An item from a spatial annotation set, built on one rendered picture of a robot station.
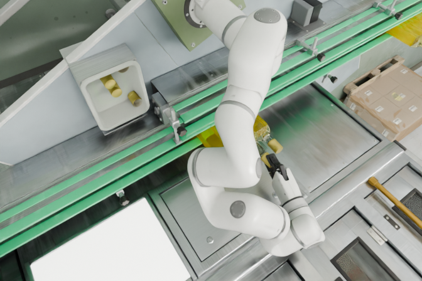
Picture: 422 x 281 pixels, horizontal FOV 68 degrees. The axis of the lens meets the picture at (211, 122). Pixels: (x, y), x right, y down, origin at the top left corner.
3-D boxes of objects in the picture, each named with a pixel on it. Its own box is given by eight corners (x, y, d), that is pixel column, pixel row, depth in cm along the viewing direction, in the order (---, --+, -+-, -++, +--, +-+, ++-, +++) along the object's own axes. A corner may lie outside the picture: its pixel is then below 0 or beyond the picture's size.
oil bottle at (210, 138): (188, 127, 118) (221, 168, 107) (187, 118, 113) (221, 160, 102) (201, 120, 119) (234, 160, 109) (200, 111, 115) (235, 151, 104)
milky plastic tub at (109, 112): (92, 116, 103) (102, 133, 99) (67, 65, 85) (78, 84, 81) (139, 94, 109) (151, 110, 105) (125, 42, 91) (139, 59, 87)
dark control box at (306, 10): (289, 17, 129) (303, 27, 125) (292, -1, 123) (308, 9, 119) (303, 10, 132) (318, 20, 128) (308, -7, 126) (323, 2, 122)
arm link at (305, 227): (289, 251, 81) (320, 235, 78) (270, 214, 87) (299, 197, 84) (309, 251, 93) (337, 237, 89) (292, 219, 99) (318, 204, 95)
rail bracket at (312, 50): (292, 44, 122) (318, 63, 115) (297, 28, 116) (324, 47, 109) (300, 41, 123) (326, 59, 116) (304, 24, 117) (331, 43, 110)
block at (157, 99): (153, 113, 111) (162, 126, 107) (149, 95, 103) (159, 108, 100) (162, 109, 112) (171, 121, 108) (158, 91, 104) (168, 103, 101)
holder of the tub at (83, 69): (97, 124, 108) (105, 140, 104) (68, 64, 86) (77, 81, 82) (141, 103, 113) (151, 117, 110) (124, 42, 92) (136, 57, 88)
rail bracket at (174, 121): (163, 129, 109) (181, 154, 102) (156, 97, 95) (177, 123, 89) (171, 125, 110) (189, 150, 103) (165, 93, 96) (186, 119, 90)
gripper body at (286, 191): (301, 208, 100) (286, 179, 107) (309, 195, 92) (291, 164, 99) (281, 216, 99) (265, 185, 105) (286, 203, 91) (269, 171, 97)
